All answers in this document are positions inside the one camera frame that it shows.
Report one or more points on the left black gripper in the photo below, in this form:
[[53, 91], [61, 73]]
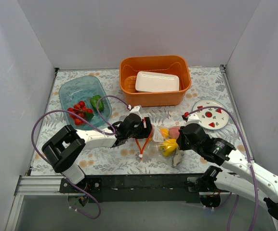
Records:
[[147, 127]]

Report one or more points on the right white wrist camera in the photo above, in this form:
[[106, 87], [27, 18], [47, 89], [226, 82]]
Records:
[[190, 118]]

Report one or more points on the teal transparent plastic tray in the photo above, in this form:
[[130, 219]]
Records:
[[82, 89]]

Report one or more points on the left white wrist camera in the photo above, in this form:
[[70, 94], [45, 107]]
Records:
[[134, 110]]

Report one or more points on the orange yellow fake mango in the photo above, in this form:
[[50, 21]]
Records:
[[164, 132]]

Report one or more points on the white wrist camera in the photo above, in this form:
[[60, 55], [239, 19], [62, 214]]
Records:
[[134, 110], [190, 118]]

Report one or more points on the orange plastic bin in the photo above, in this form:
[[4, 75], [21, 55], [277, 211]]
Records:
[[166, 64]]

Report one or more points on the watermelon pattern round plate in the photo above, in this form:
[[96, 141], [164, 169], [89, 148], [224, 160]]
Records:
[[211, 118]]

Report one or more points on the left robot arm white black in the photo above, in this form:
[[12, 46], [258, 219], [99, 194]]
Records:
[[65, 146]]

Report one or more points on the green fake bell pepper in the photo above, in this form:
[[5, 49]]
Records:
[[97, 103]]

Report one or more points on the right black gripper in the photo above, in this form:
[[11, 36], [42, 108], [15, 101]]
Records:
[[180, 141]]

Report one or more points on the pink fake peach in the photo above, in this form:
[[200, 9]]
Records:
[[174, 132]]

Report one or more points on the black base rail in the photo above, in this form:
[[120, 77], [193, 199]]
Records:
[[146, 188]]

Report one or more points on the clear zip top bag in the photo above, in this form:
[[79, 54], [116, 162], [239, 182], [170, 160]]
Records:
[[160, 144]]

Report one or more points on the white rectangular tray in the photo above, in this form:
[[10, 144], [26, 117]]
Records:
[[156, 82]]

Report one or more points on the yellow fake bell pepper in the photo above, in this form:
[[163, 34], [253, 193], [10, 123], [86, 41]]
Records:
[[168, 147]]

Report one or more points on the red fake strawberries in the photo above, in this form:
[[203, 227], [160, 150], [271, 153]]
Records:
[[81, 109]]

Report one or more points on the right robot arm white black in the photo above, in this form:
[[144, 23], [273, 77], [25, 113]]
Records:
[[222, 153]]

